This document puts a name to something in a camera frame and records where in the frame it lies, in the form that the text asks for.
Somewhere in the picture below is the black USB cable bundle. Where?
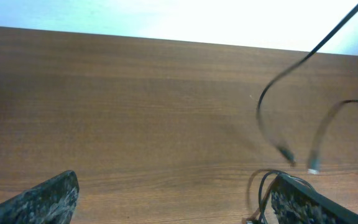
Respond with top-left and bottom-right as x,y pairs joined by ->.
246,0 -> 358,224

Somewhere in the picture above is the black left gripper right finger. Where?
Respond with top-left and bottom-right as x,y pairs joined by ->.
271,175 -> 358,224

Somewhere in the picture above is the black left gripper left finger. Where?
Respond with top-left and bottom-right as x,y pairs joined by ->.
0,170 -> 80,223

